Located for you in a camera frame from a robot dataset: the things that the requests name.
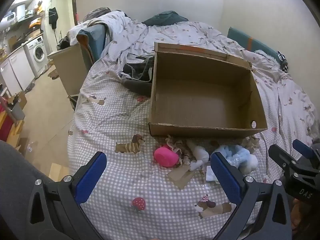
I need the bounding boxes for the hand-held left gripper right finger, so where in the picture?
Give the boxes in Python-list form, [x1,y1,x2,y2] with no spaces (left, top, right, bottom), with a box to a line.
[210,151,293,240]

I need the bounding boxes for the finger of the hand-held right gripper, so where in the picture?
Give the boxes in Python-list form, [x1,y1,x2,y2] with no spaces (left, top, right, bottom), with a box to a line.
[292,139,314,161]
[268,144,297,172]

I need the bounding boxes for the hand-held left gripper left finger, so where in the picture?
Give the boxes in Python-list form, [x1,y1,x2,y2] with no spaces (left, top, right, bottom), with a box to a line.
[24,151,108,240]

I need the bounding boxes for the clear plastic packet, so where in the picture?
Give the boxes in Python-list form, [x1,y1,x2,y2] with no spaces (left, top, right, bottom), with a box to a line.
[204,166,220,184]

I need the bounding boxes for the light blue fluffy plush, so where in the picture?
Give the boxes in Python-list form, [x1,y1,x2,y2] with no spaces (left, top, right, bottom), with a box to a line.
[211,144,259,174]

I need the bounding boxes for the white knotted sock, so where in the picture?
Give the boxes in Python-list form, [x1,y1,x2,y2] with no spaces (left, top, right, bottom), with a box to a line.
[186,140,210,172]

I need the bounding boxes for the torn cardboard scrap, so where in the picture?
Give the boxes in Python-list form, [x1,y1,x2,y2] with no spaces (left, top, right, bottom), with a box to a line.
[167,166,198,189]

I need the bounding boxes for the pink plush duck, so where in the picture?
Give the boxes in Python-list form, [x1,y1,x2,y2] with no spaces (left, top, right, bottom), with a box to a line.
[153,144,179,168]

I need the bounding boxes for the cardboard box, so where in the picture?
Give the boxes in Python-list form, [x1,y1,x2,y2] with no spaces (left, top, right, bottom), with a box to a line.
[148,42,268,138]

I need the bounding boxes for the person's right hand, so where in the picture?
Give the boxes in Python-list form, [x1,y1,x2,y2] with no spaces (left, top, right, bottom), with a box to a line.
[291,197,320,231]

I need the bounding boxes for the black white checkered cloth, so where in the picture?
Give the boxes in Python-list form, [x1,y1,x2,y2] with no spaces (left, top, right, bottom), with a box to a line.
[277,50,289,73]

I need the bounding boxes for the grey bin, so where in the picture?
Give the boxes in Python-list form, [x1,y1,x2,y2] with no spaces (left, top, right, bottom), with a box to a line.
[9,102,26,122]

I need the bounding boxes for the red bag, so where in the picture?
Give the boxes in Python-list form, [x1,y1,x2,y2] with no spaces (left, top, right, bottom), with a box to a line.
[0,102,16,141]

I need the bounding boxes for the dark grey cloth bundle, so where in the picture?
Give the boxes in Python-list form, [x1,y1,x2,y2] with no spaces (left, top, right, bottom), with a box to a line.
[120,54,155,97]

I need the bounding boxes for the beige bedside cabinet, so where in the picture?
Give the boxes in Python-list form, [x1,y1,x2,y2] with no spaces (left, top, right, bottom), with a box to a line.
[47,42,94,111]

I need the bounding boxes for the teal headboard cushion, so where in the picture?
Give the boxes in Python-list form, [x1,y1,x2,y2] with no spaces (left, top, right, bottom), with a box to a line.
[227,26,279,59]

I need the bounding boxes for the white kitchen cabinets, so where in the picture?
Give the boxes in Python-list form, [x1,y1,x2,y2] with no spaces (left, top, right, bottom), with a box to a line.
[0,47,36,96]

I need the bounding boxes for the teal blanket with orange edge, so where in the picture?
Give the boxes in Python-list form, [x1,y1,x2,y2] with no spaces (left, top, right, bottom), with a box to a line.
[76,24,107,63]

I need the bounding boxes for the white washing machine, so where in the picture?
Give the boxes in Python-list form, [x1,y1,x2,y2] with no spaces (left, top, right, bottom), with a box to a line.
[25,36,48,78]

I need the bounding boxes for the grey fuzzy blanket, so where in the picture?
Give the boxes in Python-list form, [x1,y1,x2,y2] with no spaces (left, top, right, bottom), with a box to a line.
[83,7,112,21]

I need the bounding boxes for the black hanging garment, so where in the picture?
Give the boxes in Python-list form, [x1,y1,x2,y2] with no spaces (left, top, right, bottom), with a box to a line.
[48,7,59,29]

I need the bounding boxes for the dark teal pillow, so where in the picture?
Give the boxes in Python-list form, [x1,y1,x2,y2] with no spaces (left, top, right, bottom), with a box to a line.
[142,10,189,27]

